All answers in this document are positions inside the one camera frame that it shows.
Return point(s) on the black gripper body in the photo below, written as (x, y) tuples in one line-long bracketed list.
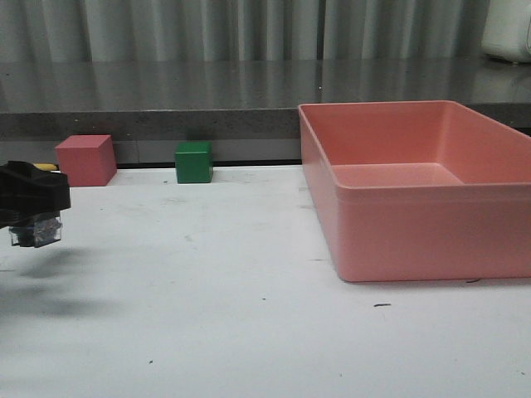
[(27, 191)]

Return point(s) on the yellow push button switch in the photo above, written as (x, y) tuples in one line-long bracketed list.
[(40, 230)]

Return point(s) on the far pink cube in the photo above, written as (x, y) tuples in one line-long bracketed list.
[(87, 160)]

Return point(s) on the grey pleated curtain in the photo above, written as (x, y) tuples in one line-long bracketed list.
[(108, 31)]

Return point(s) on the right green cube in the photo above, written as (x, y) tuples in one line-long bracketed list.
[(193, 162)]

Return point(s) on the grey stone counter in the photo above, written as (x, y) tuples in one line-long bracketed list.
[(247, 110)]

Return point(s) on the pink plastic bin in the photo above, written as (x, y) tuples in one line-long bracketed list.
[(418, 190)]

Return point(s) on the white appliance on counter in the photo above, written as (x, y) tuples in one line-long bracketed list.
[(506, 35)]

